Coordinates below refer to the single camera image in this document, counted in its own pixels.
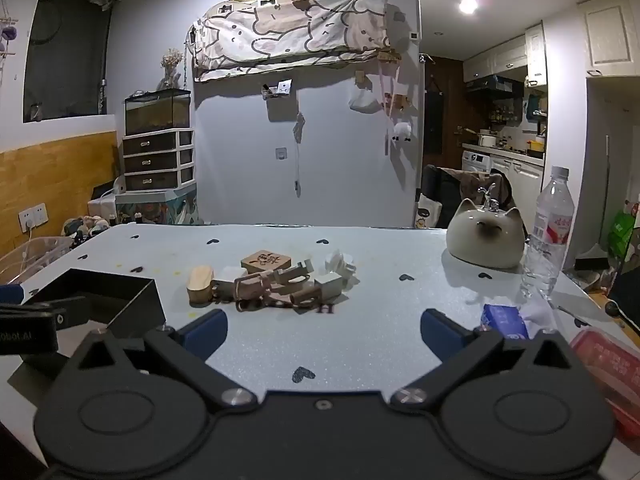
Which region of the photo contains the chair with clothes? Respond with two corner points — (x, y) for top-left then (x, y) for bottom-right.
(419, 163), (519, 231)

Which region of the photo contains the light wooden clip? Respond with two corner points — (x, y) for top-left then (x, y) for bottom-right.
(272, 258), (317, 285)

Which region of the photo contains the patterned storage box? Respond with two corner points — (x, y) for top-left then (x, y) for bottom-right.
(114, 184), (202, 226)

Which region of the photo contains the dried flower bouquet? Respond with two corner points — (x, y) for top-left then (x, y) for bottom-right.
(160, 48), (184, 92)

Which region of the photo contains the white heart-shaped box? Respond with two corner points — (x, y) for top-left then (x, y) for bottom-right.
(324, 248), (357, 280)

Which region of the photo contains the blue tissue pack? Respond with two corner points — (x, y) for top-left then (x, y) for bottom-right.
(480, 303), (532, 342)

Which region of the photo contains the glass fish tank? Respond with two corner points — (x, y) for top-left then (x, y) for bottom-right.
(124, 88), (193, 136)

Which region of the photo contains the white cube adapter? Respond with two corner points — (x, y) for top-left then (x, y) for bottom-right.
(313, 272), (347, 299)

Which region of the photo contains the clear plastic water bottle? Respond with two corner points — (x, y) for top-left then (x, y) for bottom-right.
(519, 165), (575, 302)

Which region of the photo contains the clear plastic bin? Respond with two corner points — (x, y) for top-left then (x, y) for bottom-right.
(0, 236), (77, 287)

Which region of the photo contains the white drawer unit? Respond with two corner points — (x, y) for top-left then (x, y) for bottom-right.
(122, 128), (196, 192)

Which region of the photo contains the brown wooden keychain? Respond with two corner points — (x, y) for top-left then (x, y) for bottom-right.
(233, 273), (275, 312)

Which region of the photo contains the dark window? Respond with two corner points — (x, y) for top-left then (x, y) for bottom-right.
(23, 0), (114, 122)

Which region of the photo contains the green bag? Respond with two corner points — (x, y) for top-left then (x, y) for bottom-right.
(607, 209), (634, 257)

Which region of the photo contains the white tote bag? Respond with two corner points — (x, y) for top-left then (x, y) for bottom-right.
(413, 194), (444, 230)

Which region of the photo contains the white charger plug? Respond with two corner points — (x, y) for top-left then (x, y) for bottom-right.
(215, 265), (249, 286)

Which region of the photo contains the red plastic box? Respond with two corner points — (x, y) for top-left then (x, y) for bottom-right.
(569, 328), (640, 442)

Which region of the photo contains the white hanging plastic bag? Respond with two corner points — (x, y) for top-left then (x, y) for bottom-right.
(348, 84), (379, 114)

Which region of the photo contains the carved square wooden tile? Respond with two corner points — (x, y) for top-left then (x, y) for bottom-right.
(241, 249), (291, 274)

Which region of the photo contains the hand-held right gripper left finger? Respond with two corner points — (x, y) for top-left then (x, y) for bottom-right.
(70, 309), (258, 408)

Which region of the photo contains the white washing machine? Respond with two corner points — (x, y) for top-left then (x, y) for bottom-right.
(462, 148), (494, 177)

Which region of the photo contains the oval light wooden block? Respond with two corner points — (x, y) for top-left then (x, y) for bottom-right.
(188, 265), (216, 306)

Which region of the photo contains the white wall outlet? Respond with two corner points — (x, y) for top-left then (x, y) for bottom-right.
(18, 202), (50, 234)

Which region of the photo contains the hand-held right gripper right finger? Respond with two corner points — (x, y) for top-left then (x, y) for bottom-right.
(391, 309), (583, 408)

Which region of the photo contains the printed blanket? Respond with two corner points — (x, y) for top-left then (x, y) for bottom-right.
(191, 0), (389, 82)

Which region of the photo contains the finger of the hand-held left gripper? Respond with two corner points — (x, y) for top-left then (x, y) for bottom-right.
(0, 284), (87, 331)

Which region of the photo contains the pile of stuffed toys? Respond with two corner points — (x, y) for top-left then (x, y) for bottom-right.
(62, 214), (112, 242)

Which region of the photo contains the black box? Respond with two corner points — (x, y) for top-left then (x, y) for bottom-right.
(10, 268), (166, 381)

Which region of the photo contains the white cat-shaped ceramic jar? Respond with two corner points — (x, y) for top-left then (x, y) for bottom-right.
(446, 198), (526, 270)

